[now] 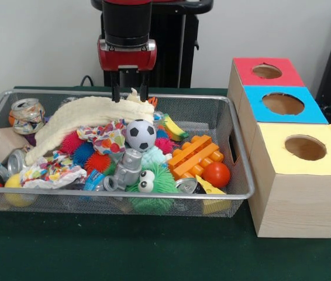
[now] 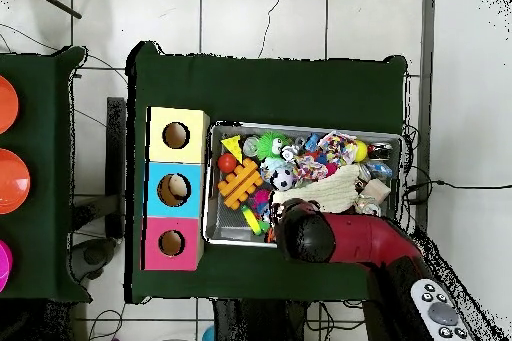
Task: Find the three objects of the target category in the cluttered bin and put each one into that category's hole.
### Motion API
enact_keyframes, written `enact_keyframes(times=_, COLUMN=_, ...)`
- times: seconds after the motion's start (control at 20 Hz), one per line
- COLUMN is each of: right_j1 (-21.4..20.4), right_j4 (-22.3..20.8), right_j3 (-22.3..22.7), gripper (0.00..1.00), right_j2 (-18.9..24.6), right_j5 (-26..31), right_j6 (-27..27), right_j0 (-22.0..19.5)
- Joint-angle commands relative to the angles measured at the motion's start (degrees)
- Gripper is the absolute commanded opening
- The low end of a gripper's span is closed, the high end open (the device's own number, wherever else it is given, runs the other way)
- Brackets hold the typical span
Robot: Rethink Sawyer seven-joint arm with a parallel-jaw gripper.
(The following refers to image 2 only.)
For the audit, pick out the cream waffle cloth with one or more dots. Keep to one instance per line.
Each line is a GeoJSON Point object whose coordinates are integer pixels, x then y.
{"type": "Point", "coordinates": [332, 190]}

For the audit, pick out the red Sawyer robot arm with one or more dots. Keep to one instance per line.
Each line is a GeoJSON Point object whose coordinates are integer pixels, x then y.
{"type": "Point", "coordinates": [360, 241]}

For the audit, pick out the wooden box with three holes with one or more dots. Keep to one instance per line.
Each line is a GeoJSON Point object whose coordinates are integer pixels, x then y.
{"type": "Point", "coordinates": [157, 197]}

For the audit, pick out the orange plastic building block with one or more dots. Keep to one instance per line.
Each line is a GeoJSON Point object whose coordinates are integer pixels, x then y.
{"type": "Point", "coordinates": [239, 184]}

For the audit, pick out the green fuzzy toy with eyes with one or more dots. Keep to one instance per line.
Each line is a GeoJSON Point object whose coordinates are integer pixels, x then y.
{"type": "Point", "coordinates": [270, 145]}

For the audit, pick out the black and white soccer ball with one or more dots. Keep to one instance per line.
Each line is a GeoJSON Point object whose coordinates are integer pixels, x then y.
{"type": "Point", "coordinates": [283, 178]}

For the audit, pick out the red ball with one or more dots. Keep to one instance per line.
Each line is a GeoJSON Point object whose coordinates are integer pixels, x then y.
{"type": "Point", "coordinates": [227, 163]}

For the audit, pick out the yellow cheese wedge toy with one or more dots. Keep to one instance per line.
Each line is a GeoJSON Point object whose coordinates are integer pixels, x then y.
{"type": "Point", "coordinates": [233, 147]}

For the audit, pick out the yellow ball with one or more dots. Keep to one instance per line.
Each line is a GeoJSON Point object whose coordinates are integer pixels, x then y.
{"type": "Point", "coordinates": [362, 150]}

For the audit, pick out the plain wooden block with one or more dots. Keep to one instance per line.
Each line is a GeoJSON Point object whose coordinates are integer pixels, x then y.
{"type": "Point", "coordinates": [376, 191]}

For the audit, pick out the side table with green cloth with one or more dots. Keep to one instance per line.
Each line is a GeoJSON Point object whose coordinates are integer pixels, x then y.
{"type": "Point", "coordinates": [40, 221]}

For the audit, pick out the orange bowl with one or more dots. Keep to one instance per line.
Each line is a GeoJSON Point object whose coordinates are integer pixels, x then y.
{"type": "Point", "coordinates": [6, 105]}
{"type": "Point", "coordinates": [12, 182]}

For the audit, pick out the black rod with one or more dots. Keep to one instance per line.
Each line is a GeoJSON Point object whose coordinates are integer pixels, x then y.
{"type": "Point", "coordinates": [52, 1]}

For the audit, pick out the pink bowl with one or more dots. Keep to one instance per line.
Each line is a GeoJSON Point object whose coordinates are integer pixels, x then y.
{"type": "Point", "coordinates": [4, 265]}

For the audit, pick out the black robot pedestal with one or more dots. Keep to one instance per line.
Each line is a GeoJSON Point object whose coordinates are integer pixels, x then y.
{"type": "Point", "coordinates": [256, 325]}

